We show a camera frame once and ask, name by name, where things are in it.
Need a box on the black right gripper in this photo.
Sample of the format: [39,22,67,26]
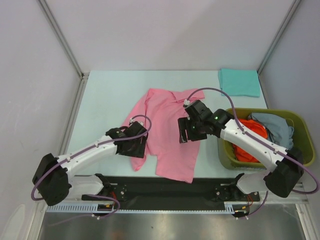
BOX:
[177,116,207,144]

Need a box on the pink t shirt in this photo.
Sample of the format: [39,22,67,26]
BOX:
[123,88,205,184]

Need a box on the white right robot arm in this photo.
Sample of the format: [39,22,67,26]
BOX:
[178,100,304,201]

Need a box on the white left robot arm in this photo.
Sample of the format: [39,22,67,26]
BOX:
[31,121,149,206]

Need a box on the orange t shirt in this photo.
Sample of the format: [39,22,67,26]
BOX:
[232,118,269,163]

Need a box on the folded teal t shirt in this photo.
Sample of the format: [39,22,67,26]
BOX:
[218,68,260,98]

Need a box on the grey blue t shirt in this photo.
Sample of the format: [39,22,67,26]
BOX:
[247,112,294,150]

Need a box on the olive green plastic basket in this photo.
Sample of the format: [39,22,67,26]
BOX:
[218,108,316,170]

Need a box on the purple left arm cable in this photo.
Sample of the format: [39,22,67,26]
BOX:
[30,114,153,202]

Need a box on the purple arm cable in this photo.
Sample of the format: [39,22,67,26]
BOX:
[186,87,320,195]
[30,114,153,202]

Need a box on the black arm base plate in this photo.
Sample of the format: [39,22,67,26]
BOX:
[81,174,260,210]

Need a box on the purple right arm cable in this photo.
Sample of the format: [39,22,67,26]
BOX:
[186,87,320,195]

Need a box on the left aluminium corner post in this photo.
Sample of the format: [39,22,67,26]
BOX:
[36,0,88,80]

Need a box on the aluminium corner post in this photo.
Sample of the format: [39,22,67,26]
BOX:
[36,0,88,80]
[257,0,303,75]

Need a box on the grey slotted cable duct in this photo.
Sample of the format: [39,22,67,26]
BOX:
[46,202,247,216]

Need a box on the aluminium frame rail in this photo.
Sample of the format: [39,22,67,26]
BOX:
[259,183,308,205]

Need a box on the right aluminium corner post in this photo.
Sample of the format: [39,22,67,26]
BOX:
[257,0,303,75]

